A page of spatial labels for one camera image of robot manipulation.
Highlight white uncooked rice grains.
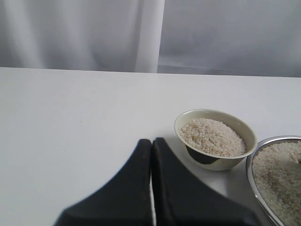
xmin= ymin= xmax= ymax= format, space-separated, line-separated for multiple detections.
xmin=179 ymin=118 xmax=246 ymax=157

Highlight steel round tray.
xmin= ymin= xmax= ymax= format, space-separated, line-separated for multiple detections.
xmin=246 ymin=135 xmax=301 ymax=226

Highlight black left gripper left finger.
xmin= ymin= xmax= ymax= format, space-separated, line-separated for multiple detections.
xmin=55 ymin=139 xmax=153 ymax=226

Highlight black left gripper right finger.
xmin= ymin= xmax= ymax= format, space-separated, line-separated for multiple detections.
xmin=151 ymin=137 xmax=260 ymax=226

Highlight small cream bowl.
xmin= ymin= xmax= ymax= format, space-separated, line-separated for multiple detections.
xmin=174 ymin=109 xmax=258 ymax=171

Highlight white backdrop cloth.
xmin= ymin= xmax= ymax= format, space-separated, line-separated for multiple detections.
xmin=0 ymin=0 xmax=301 ymax=77

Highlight rice in steel tray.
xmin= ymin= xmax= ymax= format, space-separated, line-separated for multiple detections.
xmin=252 ymin=141 xmax=301 ymax=226

